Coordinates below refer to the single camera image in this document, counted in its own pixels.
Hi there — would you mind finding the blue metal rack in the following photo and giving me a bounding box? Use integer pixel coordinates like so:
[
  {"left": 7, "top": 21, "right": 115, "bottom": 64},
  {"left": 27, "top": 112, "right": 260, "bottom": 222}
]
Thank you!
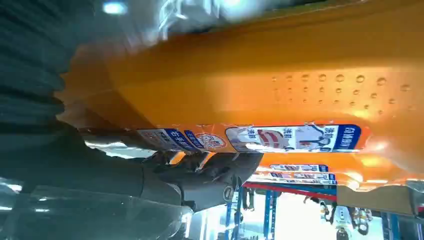
[{"left": 225, "top": 182, "right": 424, "bottom": 240}]

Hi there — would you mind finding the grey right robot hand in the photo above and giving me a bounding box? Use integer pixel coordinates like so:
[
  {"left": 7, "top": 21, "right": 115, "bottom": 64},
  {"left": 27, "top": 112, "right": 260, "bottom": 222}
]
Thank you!
[{"left": 0, "top": 121, "right": 265, "bottom": 240}]

